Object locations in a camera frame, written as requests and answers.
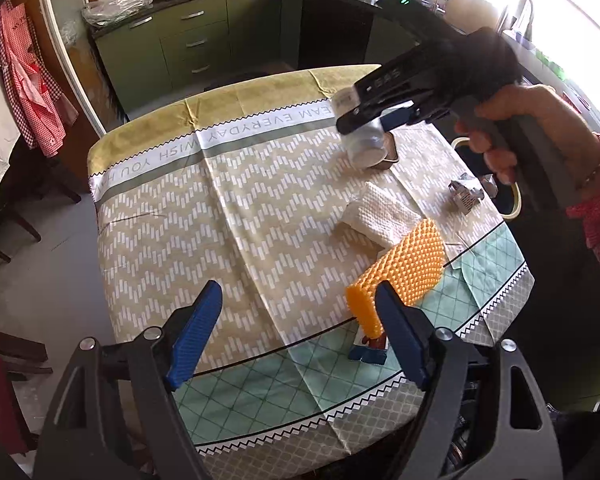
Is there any orange foam fruit net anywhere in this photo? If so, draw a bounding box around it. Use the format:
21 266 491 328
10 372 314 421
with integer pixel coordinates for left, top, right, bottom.
346 219 445 339

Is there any protein powder sachet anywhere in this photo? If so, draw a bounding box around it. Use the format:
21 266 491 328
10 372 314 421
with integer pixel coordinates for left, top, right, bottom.
348 327 389 365

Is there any yellow blue trash bin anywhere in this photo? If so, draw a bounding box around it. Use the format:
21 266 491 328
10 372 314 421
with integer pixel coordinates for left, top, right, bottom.
450 135 524 221

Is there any person's right hand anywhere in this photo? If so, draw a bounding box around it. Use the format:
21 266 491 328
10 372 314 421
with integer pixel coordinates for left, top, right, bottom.
455 84 600 200

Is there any brown plastic tray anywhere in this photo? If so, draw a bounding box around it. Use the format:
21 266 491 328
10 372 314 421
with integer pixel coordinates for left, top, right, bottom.
372 132 399 170

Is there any white paper towel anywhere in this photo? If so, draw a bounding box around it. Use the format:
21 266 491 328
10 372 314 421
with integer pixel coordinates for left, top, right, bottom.
341 183 422 249

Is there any crumpled silver wrapper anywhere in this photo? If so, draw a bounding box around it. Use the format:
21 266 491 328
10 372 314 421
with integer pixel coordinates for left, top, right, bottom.
449 172 498 214

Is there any patterned tablecloth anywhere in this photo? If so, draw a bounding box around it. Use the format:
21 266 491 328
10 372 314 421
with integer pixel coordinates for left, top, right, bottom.
87 65 534 479

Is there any dark wooden chair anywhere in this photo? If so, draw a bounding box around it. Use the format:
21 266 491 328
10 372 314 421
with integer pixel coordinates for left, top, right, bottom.
0 141 81 382

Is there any red checkered apron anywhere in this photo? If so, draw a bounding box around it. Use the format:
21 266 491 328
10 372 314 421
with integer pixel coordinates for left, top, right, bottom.
0 0 79 158

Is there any clear plastic bag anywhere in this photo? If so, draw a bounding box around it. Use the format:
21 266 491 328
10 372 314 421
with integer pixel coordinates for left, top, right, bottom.
81 0 152 28

